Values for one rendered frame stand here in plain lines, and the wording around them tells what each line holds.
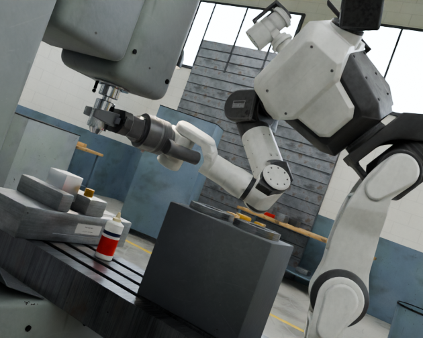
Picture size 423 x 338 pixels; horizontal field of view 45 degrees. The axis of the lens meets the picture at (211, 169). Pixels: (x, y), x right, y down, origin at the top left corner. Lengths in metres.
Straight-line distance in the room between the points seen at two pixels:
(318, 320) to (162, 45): 0.75
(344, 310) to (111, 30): 0.83
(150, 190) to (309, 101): 6.10
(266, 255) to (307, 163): 8.13
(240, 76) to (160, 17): 8.93
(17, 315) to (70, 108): 8.77
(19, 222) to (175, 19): 0.55
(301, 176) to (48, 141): 4.72
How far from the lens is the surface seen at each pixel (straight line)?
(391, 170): 1.30
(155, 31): 1.14
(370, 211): 1.30
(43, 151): 5.84
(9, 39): 0.76
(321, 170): 8.87
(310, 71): 1.30
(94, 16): 0.99
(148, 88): 1.15
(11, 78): 0.77
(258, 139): 1.39
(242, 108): 1.44
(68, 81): 9.56
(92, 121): 1.19
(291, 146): 9.15
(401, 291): 8.45
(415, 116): 1.36
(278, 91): 1.33
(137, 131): 1.20
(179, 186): 7.18
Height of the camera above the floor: 1.19
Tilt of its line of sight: 1 degrees up
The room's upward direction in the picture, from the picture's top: 20 degrees clockwise
